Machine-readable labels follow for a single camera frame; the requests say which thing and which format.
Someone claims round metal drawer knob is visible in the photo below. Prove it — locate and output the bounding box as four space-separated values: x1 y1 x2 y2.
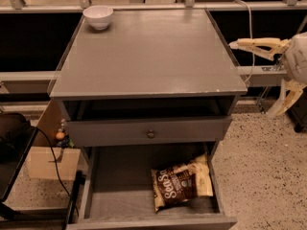
147 130 155 139

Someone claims brown Sea Salt chip bag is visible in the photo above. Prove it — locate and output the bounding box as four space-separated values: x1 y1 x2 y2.
151 154 213 212

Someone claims small orange figurine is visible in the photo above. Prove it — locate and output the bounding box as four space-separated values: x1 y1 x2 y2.
56 128 65 141

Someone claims grey wooden cabinet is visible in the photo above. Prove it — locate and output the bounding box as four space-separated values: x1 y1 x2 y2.
47 8 248 230

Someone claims white cable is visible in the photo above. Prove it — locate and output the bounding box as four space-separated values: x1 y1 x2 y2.
233 0 256 84

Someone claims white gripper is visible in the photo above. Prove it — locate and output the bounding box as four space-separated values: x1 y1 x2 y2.
229 33 307 117

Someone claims black chair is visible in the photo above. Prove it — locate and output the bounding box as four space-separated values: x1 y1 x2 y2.
0 113 35 202

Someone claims white ceramic bowl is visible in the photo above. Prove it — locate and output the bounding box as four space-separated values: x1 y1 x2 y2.
83 5 113 30

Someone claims black cable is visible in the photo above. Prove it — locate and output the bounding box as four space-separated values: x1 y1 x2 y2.
33 126 81 218

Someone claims cardboard box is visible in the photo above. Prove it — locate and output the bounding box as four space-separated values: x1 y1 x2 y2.
26 147 81 180

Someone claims open grey drawer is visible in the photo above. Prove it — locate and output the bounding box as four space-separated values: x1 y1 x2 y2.
66 143 237 230

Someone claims closed grey drawer front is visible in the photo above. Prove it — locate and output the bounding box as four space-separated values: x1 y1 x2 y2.
67 116 232 147

